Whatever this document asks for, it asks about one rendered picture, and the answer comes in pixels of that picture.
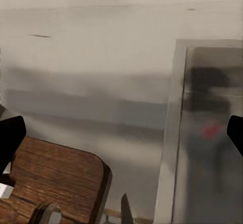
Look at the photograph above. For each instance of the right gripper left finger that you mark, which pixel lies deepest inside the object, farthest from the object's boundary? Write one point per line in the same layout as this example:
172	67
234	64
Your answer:
12	132

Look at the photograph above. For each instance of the cutting board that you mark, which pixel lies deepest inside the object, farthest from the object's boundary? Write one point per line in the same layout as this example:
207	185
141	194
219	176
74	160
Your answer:
43	172

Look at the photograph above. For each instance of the drop in sink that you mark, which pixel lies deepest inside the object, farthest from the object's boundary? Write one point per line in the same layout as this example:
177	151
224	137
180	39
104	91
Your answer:
201	170

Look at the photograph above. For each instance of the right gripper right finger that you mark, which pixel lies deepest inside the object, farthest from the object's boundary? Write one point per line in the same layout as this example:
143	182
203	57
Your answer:
235	131

